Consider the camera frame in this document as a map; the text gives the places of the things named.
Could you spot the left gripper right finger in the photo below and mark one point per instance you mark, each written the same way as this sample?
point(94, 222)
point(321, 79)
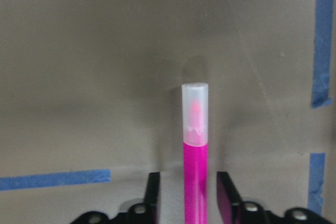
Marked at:
point(228, 199)

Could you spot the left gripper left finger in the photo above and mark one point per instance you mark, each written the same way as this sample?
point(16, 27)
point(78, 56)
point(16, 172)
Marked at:
point(152, 197)

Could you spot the pink highlighter pen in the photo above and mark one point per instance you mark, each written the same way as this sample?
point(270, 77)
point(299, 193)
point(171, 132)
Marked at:
point(195, 151)

